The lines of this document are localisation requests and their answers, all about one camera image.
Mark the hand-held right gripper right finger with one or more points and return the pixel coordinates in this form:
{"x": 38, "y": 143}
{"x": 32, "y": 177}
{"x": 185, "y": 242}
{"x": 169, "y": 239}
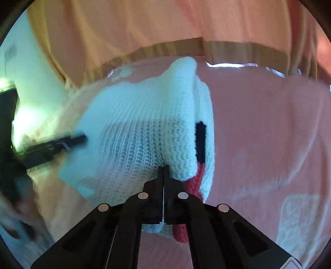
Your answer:
{"x": 167, "y": 181}

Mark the person's left hand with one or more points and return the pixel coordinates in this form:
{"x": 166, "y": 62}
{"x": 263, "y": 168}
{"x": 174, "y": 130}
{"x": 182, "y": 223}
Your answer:
{"x": 25, "y": 209}

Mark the striped knit sweater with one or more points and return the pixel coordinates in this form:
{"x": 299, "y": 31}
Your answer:
{"x": 144, "y": 129}

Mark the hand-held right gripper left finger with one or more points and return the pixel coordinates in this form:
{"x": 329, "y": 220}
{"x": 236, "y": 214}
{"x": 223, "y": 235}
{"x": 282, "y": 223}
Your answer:
{"x": 158, "y": 181}

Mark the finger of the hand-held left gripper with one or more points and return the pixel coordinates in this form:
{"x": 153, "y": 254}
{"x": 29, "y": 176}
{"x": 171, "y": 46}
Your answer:
{"x": 64, "y": 142}

